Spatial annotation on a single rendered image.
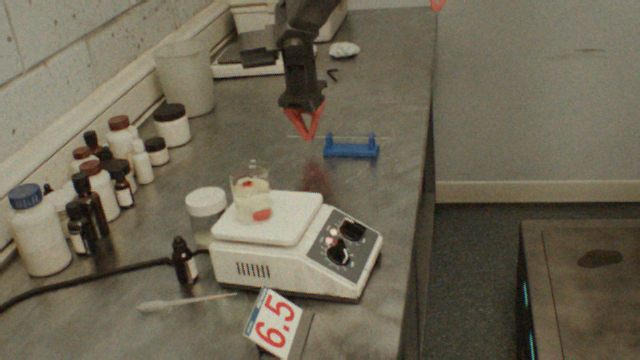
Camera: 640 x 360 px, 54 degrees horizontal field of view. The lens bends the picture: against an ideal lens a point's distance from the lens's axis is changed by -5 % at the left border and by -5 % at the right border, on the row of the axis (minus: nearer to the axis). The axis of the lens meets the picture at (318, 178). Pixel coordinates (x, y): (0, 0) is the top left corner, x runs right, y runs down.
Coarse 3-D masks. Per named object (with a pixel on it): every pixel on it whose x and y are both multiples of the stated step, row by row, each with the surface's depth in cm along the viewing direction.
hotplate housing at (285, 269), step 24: (216, 240) 86; (312, 240) 84; (216, 264) 86; (240, 264) 85; (264, 264) 83; (288, 264) 82; (312, 264) 81; (240, 288) 87; (288, 288) 84; (312, 288) 83; (336, 288) 81; (360, 288) 82
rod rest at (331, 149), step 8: (328, 144) 121; (336, 144) 123; (344, 144) 122; (352, 144) 122; (360, 144) 122; (368, 144) 121; (376, 144) 121; (328, 152) 121; (336, 152) 120; (344, 152) 120; (352, 152) 120; (360, 152) 119; (368, 152) 119; (376, 152) 119
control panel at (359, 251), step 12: (336, 216) 90; (348, 216) 91; (324, 228) 87; (336, 228) 88; (324, 240) 85; (336, 240) 86; (348, 240) 87; (360, 240) 88; (372, 240) 89; (312, 252) 82; (324, 252) 83; (348, 252) 85; (360, 252) 86; (324, 264) 82; (336, 264) 82; (348, 264) 83; (360, 264) 84; (348, 276) 82
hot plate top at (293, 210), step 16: (272, 192) 92; (288, 192) 92; (288, 208) 88; (304, 208) 87; (224, 224) 86; (240, 224) 86; (272, 224) 85; (288, 224) 84; (304, 224) 84; (240, 240) 83; (256, 240) 83; (272, 240) 82; (288, 240) 81
